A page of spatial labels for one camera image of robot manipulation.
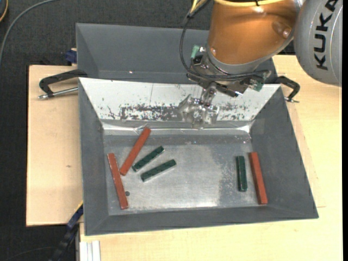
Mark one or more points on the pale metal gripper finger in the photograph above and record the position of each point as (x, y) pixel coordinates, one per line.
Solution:
(188, 108)
(208, 115)

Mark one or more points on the dark green flat block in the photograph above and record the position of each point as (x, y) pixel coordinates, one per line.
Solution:
(158, 170)
(148, 158)
(241, 173)

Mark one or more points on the red-brown flat block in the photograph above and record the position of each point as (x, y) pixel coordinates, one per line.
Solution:
(258, 177)
(117, 180)
(135, 151)

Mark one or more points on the grey metal bin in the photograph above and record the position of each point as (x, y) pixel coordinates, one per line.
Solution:
(190, 189)

